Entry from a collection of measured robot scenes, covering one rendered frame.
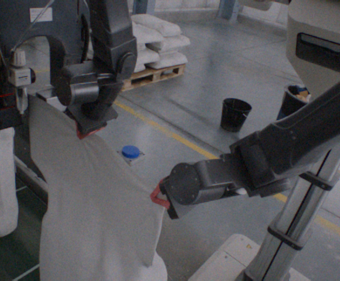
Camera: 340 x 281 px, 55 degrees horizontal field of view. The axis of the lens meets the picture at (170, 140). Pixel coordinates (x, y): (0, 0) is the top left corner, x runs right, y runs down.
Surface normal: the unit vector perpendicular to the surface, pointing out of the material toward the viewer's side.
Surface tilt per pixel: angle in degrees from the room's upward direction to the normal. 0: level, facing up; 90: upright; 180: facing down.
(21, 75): 90
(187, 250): 0
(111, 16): 92
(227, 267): 0
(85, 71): 8
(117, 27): 86
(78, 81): 99
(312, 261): 0
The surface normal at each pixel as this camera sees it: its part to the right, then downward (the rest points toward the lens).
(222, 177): 0.58, -0.43
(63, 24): 0.76, 0.44
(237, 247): 0.18, -0.84
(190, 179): -0.71, -0.02
